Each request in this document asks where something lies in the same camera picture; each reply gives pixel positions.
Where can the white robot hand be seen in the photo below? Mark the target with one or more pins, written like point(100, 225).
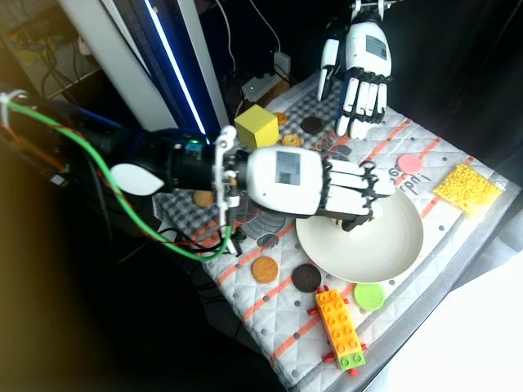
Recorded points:
point(367, 49)
point(282, 179)

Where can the white round plate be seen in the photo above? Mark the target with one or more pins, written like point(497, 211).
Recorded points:
point(367, 255)

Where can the flower-shaped biscuit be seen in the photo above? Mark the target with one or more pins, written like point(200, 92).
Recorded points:
point(291, 141)

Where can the yellow cube block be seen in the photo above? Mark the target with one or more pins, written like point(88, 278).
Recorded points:
point(257, 124)

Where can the dark brown round cookie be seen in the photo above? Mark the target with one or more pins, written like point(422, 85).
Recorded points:
point(306, 278)
point(312, 124)

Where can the tan round cookie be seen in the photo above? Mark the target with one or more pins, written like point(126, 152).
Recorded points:
point(203, 198)

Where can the orange round cookie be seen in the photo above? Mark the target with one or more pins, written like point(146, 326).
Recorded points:
point(265, 269)

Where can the pink round cookie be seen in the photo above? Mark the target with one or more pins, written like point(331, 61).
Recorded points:
point(409, 163)

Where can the white paper sheet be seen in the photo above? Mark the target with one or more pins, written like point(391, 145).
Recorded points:
point(165, 228)

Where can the grey quilt with printed bear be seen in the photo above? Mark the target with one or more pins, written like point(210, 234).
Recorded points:
point(261, 314)

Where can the green round cookie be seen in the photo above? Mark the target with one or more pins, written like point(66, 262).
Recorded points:
point(369, 297)

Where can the orange toy brick car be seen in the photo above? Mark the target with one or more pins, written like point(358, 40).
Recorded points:
point(340, 326)

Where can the yellow bumpy square pad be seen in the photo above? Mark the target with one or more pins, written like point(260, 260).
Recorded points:
point(468, 188)

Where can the white column with blue light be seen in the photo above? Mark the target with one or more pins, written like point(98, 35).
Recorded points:
point(122, 61)

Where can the white wall adapter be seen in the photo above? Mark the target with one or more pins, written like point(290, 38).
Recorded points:
point(282, 62)

